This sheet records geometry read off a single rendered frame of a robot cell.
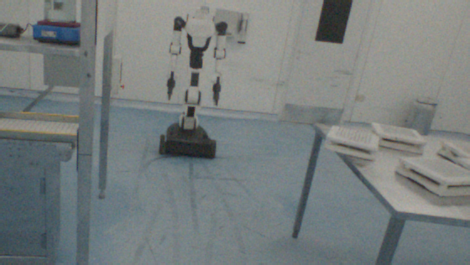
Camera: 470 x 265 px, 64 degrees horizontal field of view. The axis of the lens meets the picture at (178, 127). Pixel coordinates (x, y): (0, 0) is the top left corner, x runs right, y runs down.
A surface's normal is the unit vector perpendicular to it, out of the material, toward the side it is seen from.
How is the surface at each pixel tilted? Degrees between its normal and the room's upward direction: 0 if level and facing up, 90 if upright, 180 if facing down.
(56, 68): 90
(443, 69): 90
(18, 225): 90
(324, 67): 90
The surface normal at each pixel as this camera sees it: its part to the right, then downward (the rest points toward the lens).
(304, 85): 0.01, 0.33
